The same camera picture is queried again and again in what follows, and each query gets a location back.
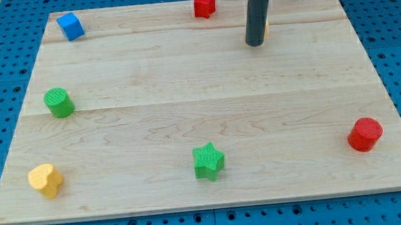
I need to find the yellow hexagon block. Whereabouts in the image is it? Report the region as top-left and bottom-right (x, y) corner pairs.
(263, 21), (270, 40)

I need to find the light wooden board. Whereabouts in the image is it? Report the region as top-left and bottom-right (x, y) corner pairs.
(0, 0), (401, 225)

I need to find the green star block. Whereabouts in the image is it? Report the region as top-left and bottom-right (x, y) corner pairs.
(192, 142), (225, 181)

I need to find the red star block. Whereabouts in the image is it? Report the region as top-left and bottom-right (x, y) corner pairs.
(193, 0), (216, 19)

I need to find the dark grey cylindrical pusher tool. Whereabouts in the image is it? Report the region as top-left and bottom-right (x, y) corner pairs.
(245, 0), (269, 46)

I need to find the green cylinder block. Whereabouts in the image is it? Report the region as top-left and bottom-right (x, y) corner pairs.
(44, 87), (75, 118)

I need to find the blue cube block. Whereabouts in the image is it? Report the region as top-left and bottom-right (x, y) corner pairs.
(57, 12), (84, 41)

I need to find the red cylinder block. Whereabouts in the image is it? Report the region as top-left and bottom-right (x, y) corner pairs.
(347, 117), (384, 152)

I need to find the yellow heart block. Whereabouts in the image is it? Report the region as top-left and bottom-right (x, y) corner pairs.
(28, 163), (64, 200)

